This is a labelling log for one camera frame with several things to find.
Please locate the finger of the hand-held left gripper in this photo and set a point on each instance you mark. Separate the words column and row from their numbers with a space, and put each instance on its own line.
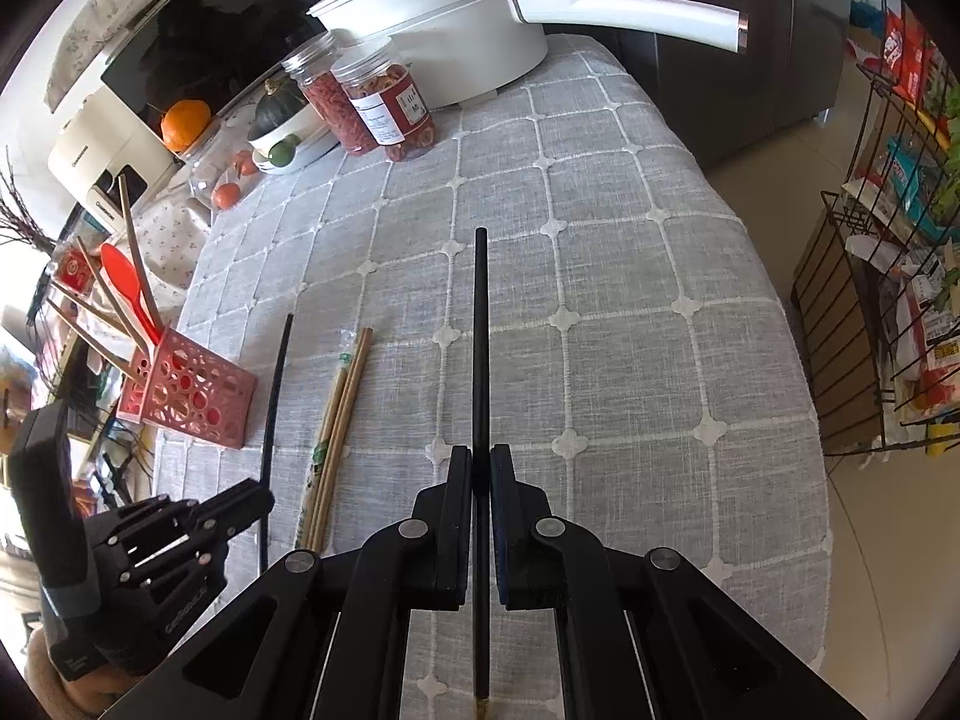
column 176, row 566
column 217, row 506

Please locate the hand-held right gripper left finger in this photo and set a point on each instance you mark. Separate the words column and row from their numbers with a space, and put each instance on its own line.
column 456, row 532

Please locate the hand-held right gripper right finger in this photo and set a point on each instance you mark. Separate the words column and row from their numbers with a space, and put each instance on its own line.
column 504, row 540

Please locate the pink perforated plastic basket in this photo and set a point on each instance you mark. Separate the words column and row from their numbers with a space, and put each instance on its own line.
column 195, row 405

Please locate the black chopstick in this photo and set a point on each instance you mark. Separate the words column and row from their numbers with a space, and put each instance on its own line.
column 481, row 352
column 276, row 390

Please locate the green printed wooden chopstick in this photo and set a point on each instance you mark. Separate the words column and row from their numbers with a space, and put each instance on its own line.
column 346, row 412
column 328, row 427

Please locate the red plastic spoon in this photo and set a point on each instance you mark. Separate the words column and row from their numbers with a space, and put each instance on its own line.
column 120, row 270

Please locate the light bamboo chopstick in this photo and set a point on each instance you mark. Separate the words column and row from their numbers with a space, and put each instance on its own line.
column 135, row 240

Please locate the person's left hand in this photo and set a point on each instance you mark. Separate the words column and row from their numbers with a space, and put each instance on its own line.
column 75, row 682

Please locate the square tub with red label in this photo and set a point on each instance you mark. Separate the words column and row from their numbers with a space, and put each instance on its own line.
column 73, row 270

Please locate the grey checked tablecloth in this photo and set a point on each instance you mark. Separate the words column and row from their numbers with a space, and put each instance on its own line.
column 600, row 315

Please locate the white floral cover cloth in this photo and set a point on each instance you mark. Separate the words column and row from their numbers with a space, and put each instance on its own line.
column 172, row 232

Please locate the dry dark branches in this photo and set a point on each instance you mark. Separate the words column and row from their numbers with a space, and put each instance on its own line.
column 22, row 217

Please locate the small orange-red fruit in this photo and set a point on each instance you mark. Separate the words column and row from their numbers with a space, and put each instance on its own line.
column 244, row 163
column 225, row 196

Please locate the clear glass jar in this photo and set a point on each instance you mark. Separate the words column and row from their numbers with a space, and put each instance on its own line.
column 202, row 172

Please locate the white air fryer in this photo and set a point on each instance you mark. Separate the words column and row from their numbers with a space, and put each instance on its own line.
column 97, row 142

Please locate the white plate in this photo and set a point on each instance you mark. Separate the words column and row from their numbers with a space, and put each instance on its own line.
column 322, row 146

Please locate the large orange citrus fruit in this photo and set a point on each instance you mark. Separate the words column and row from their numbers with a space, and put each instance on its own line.
column 186, row 126

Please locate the white bowl with green knob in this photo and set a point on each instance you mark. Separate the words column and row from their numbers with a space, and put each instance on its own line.
column 300, row 131

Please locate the dark green pumpkin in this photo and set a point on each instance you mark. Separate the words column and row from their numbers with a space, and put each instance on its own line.
column 274, row 112

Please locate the clear jar of red berries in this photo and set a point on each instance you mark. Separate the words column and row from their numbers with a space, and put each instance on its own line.
column 334, row 101

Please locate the clear jar with red label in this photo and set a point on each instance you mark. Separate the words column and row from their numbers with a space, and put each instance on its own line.
column 390, row 109

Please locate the black microwave oven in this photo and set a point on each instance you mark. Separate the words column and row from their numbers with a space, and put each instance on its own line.
column 210, row 37

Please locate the floral cloth on microwave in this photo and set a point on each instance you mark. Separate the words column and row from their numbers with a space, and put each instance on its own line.
column 112, row 7

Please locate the grey refrigerator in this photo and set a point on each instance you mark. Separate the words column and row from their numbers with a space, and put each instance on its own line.
column 720, row 52

